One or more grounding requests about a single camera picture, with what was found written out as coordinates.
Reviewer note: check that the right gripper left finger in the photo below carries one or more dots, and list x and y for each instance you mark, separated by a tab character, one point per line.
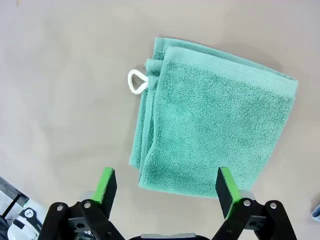
100	197

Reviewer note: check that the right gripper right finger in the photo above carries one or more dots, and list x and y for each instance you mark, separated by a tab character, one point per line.
230	197

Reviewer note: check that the green terry towel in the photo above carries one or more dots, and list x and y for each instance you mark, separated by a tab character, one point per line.
212	120

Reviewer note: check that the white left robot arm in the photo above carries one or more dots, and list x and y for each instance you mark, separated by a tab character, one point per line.
15	231

